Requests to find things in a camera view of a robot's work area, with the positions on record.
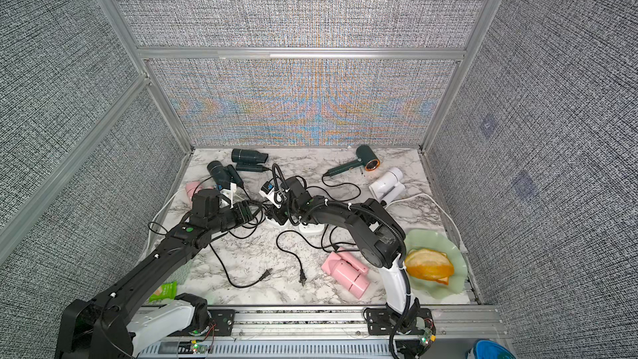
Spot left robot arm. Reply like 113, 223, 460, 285
55, 189, 255, 358

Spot green dryer black cord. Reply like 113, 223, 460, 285
306, 175, 363, 204

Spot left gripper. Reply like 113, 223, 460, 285
208, 199, 264, 235

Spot pink dryer front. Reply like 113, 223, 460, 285
322, 252, 370, 299

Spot white power strip cable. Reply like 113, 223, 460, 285
390, 191, 465, 250

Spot orange bread slice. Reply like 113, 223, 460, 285
405, 249, 455, 285

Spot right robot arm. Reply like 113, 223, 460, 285
265, 177, 420, 334

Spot right white power strip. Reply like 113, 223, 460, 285
298, 224, 326, 236

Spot green wavy plate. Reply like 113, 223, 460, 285
405, 229, 468, 301

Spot green dryer copper nozzle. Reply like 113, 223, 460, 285
323, 145, 380, 177

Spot white folded hair dryer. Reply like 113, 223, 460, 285
368, 167, 405, 205

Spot loose black cord plug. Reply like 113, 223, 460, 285
206, 241, 274, 290

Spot grey green cloth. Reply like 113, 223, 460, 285
168, 261, 193, 285

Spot aluminium front rail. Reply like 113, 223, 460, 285
91, 305, 507, 342

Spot green snack packet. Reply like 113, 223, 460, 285
148, 282, 178, 302

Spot pink dryer black cord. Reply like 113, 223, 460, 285
275, 228, 365, 286

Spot dark green dryer back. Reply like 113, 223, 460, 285
231, 149, 268, 173

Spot pink dryer left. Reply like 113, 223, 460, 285
185, 181, 200, 200

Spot dark green dryer folded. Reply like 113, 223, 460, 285
206, 161, 244, 190

